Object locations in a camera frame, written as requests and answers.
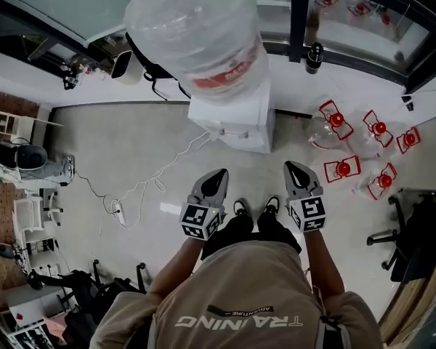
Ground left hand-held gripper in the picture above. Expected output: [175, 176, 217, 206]
[179, 168, 229, 241]

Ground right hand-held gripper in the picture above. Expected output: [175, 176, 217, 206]
[283, 160, 328, 233]

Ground white water dispenser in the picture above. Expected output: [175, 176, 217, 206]
[187, 80, 276, 155]

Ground person's right forearm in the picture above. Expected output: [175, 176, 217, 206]
[302, 230, 347, 300]

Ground person's left forearm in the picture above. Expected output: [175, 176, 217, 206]
[145, 236, 205, 300]

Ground large plastic-wrapped water bottle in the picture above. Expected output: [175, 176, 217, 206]
[123, 0, 270, 105]

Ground person's right black shoe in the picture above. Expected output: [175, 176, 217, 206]
[261, 195, 281, 217]

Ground person's black shoe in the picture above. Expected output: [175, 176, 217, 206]
[261, 195, 281, 217]
[233, 198, 256, 220]

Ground person's black shorts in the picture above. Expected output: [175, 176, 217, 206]
[201, 212, 303, 262]

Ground person's left black shoe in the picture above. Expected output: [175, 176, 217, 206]
[233, 198, 256, 220]

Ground white power strip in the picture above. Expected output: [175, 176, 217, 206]
[110, 201, 129, 229]

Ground person's beige shirt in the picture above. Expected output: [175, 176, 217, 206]
[89, 239, 384, 349]

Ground black office chair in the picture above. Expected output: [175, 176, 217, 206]
[366, 190, 436, 284]
[28, 259, 148, 349]

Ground wooden desk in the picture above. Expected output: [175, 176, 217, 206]
[378, 244, 436, 345]

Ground black flask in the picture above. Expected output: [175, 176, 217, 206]
[304, 41, 326, 76]

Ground white chair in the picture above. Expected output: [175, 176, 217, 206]
[12, 188, 64, 233]

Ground white bin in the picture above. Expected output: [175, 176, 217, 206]
[110, 49, 134, 80]

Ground small black gadget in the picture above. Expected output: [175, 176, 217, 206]
[62, 71, 80, 91]

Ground white table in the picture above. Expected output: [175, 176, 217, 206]
[0, 284, 79, 349]

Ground white shelf unit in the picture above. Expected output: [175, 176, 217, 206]
[0, 106, 65, 145]

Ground empty clear jug red handle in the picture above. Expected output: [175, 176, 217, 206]
[312, 154, 362, 185]
[395, 126, 421, 155]
[307, 99, 354, 151]
[347, 109, 395, 159]
[355, 161, 399, 201]

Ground white power cable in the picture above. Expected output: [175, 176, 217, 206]
[98, 130, 212, 238]

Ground black cable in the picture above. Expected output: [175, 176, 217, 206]
[60, 170, 107, 200]

